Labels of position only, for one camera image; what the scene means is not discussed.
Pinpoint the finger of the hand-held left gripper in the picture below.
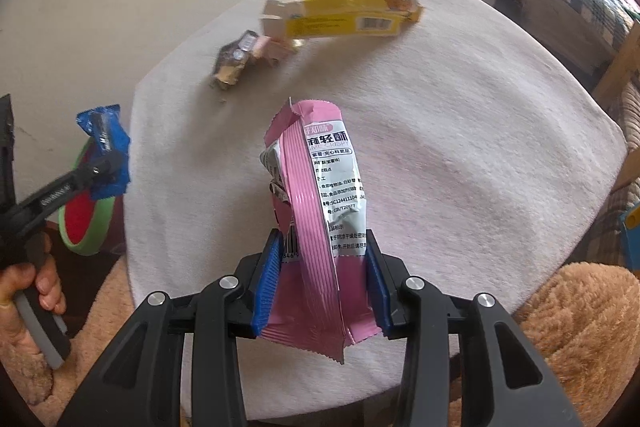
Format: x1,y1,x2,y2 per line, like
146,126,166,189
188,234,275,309
82,151,125,196

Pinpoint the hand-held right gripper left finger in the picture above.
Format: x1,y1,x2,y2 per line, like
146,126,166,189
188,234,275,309
56,229,285,427

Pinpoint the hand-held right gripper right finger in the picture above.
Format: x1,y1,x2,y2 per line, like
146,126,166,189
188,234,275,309
364,229,583,427

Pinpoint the blue wrapper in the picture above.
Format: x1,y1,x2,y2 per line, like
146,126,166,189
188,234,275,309
75,104,132,200

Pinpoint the green and red waste bin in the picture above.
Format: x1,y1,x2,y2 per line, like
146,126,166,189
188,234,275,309
56,138,124,258

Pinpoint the pink snack packet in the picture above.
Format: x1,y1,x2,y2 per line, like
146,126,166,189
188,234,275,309
257,97,377,365

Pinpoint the person's left hand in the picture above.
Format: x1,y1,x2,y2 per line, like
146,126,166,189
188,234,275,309
0,231,67,358

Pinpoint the brown foil wrapper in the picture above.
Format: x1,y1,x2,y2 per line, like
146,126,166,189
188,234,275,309
210,32,261,94

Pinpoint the white tablecloth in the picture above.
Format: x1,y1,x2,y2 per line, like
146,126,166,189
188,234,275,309
122,0,630,427

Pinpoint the brown plush cloth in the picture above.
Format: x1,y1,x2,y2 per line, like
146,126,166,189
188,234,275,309
47,257,640,427

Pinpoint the pink and white wrapper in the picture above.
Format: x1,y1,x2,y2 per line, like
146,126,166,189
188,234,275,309
252,35,297,68

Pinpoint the blue and yellow toy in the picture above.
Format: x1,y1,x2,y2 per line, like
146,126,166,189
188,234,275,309
619,201,640,271

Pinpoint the yellow cardboard box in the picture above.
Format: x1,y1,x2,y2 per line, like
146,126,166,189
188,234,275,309
260,0,425,41

